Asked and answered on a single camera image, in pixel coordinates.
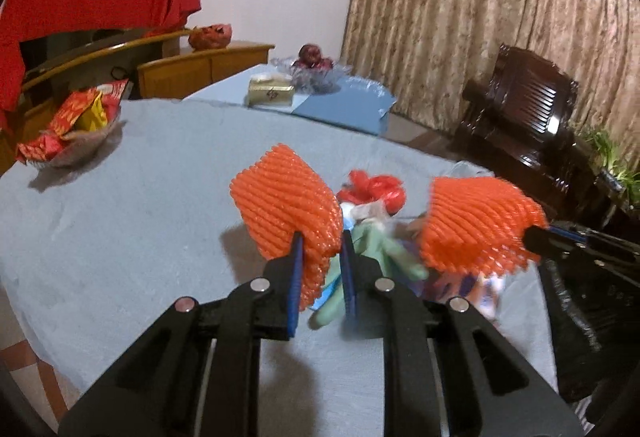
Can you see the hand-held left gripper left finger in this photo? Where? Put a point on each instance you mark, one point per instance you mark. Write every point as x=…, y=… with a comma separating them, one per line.
x=295, y=287

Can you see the red pumpkin lantern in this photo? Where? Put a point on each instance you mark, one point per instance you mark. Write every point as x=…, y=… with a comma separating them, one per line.
x=210, y=36

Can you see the small red snack packet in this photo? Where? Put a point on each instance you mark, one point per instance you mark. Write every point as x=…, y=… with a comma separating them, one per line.
x=40, y=148

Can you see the beige tissue box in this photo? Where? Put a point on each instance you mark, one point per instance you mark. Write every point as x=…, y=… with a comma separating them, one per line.
x=270, y=92

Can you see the dark wooden chair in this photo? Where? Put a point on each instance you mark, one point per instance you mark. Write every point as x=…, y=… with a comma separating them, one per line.
x=530, y=117

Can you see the yellow snack packet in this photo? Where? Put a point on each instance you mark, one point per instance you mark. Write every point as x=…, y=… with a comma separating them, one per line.
x=95, y=114

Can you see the red-haired doll in green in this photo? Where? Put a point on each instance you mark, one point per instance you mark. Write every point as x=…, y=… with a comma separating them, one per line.
x=387, y=252

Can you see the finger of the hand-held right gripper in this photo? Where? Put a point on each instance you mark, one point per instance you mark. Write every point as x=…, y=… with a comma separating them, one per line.
x=567, y=233
x=540, y=241

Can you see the large red snack packet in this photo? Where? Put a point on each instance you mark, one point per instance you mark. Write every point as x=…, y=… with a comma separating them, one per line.
x=70, y=109

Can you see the beige patterned curtain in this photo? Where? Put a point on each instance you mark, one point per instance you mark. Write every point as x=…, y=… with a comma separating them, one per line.
x=475, y=17

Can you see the orange foam fruit net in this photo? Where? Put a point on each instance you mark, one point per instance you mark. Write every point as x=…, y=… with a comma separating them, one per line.
x=285, y=197
x=475, y=222

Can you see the red knotted plastic bag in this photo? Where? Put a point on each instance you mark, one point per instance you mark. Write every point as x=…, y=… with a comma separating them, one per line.
x=380, y=189

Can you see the wooden cabinet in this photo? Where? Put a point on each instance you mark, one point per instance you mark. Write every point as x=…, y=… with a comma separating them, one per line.
x=200, y=67

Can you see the green potted plant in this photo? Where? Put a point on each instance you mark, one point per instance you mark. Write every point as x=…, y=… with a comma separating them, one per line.
x=607, y=157

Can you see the blue tablecloth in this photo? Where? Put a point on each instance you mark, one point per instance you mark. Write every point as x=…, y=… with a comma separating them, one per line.
x=340, y=107

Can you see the woven snack basket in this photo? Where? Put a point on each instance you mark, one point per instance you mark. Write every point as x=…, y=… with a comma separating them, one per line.
x=75, y=149

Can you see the colourful snack wrapper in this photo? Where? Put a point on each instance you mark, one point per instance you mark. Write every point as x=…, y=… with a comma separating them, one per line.
x=480, y=292

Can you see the light blue table blanket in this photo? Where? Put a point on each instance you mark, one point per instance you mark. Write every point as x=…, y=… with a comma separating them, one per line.
x=150, y=217

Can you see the black television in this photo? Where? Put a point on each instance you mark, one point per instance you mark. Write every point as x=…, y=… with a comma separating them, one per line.
x=60, y=49

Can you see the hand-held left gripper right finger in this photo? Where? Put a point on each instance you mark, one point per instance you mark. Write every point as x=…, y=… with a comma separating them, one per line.
x=348, y=277

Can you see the dark red pomegranate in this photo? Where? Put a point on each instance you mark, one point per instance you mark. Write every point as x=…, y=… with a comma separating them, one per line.
x=307, y=54

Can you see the glass fruit bowl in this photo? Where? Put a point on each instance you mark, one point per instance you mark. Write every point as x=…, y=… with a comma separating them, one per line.
x=312, y=77

